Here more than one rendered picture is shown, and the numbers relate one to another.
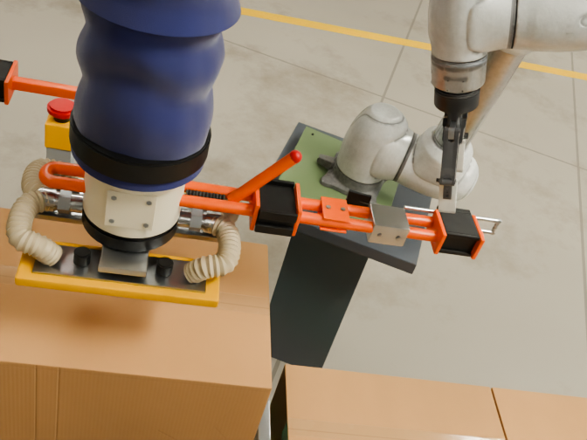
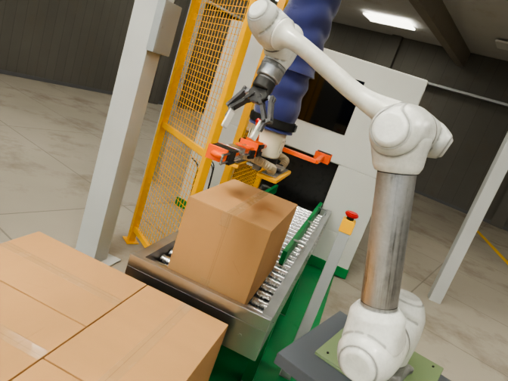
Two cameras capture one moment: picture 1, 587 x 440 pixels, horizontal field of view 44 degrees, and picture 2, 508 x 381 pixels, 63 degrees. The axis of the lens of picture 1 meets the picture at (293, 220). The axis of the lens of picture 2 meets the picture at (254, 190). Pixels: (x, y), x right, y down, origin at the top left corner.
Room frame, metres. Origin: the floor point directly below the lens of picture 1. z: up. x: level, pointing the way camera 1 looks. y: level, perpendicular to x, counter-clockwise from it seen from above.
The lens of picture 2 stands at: (1.88, -1.51, 1.51)
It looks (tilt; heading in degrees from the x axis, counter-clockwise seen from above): 14 degrees down; 117
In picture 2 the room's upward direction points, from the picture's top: 19 degrees clockwise
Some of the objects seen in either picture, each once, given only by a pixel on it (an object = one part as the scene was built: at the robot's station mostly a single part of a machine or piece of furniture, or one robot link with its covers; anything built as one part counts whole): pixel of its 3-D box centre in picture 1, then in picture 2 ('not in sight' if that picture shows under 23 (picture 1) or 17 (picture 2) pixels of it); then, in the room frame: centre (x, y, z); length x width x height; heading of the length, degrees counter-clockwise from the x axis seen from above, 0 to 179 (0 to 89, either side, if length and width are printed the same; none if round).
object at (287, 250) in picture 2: not in sight; (310, 227); (0.95, 1.48, 0.60); 1.60 x 0.11 x 0.09; 104
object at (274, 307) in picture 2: not in sight; (305, 255); (1.10, 1.15, 0.50); 2.31 x 0.05 x 0.19; 104
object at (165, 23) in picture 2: not in sight; (164, 28); (-0.01, 0.44, 1.62); 0.20 x 0.05 x 0.30; 104
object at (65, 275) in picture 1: (123, 266); (240, 156); (0.87, 0.26, 1.14); 0.34 x 0.10 x 0.05; 105
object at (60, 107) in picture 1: (62, 111); (351, 215); (1.41, 0.61, 1.02); 0.07 x 0.07 x 0.04
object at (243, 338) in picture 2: not in sight; (190, 310); (1.06, -0.07, 0.48); 0.70 x 0.03 x 0.15; 14
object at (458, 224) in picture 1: (454, 234); (221, 153); (1.11, -0.30, 1.24); 0.08 x 0.07 x 0.05; 105
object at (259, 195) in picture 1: (274, 206); (250, 147); (1.02, 0.04, 1.24); 0.10 x 0.08 x 0.06; 15
